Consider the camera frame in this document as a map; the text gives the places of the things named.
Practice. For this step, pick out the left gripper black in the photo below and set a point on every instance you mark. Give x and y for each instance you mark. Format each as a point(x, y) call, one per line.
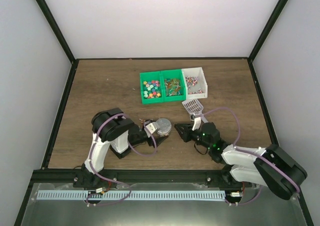
point(159, 141)

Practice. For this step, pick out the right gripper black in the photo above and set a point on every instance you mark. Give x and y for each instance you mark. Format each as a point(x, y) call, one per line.
point(187, 128)

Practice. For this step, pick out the round grey metal lid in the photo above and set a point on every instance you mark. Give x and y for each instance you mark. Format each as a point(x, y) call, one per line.
point(164, 125)

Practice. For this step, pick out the lilac slotted plastic scoop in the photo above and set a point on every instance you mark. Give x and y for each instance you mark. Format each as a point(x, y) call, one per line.
point(194, 106)

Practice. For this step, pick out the white bin striped candies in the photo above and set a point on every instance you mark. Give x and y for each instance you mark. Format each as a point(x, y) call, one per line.
point(195, 83)

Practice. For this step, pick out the green bin candies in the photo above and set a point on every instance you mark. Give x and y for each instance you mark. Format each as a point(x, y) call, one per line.
point(151, 87)
point(173, 84)

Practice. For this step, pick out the clear plastic round container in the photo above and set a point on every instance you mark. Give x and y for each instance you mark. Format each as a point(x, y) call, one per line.
point(163, 134)

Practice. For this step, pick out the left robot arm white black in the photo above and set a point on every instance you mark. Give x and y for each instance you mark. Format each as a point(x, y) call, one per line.
point(113, 130)

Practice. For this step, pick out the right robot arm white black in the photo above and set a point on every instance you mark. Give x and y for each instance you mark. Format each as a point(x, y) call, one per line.
point(271, 167)

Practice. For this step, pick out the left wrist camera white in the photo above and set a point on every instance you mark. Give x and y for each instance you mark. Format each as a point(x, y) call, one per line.
point(151, 128)

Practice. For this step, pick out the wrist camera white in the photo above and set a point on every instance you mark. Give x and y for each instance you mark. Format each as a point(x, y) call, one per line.
point(197, 121)
point(151, 128)

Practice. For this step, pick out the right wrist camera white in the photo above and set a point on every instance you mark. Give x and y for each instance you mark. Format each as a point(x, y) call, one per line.
point(197, 121)

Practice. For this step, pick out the light blue slotted cable duct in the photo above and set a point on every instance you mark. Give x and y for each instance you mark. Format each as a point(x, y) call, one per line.
point(114, 195)

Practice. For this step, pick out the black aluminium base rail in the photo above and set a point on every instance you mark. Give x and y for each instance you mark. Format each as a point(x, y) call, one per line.
point(210, 178)

